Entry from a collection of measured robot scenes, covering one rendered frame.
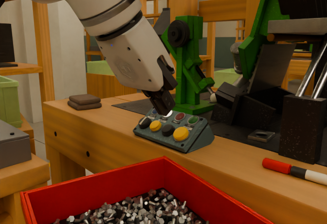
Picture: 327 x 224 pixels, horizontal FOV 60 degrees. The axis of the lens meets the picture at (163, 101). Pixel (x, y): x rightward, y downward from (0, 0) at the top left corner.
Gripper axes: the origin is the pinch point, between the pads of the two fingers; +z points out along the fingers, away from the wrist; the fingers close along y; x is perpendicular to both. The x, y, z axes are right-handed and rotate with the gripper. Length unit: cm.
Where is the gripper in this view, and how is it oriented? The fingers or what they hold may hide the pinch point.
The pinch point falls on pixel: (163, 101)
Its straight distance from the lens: 48.2
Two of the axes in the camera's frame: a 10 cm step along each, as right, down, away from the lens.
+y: 7.0, 1.5, -7.0
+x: 5.9, -6.8, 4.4
